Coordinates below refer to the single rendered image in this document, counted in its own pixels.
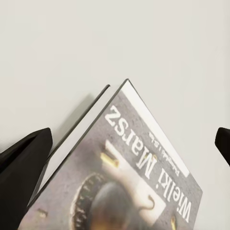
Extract hardback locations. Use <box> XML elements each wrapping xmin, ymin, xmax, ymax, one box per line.
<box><xmin>18</xmin><ymin>78</ymin><xmax>203</xmax><ymax>230</ymax></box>

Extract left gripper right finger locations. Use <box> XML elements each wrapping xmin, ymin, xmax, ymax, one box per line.
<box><xmin>215</xmin><ymin>127</ymin><xmax>230</xmax><ymax>166</ymax></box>

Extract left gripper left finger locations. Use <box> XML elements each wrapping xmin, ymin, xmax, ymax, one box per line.
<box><xmin>0</xmin><ymin>127</ymin><xmax>53</xmax><ymax>230</ymax></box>

